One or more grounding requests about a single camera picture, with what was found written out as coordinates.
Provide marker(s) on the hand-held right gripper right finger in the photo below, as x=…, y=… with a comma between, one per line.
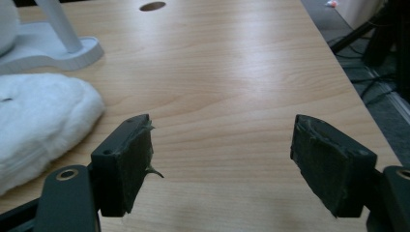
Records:
x=328, y=164

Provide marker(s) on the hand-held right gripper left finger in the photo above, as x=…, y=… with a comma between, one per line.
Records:
x=121, y=167

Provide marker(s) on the white fluffy cloth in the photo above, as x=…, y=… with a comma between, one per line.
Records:
x=38, y=125

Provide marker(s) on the black stand leg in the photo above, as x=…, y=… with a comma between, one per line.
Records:
x=357, y=34

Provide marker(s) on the white stand base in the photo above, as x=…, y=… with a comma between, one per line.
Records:
x=42, y=45

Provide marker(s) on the small white and red object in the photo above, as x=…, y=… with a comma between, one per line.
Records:
x=332, y=4

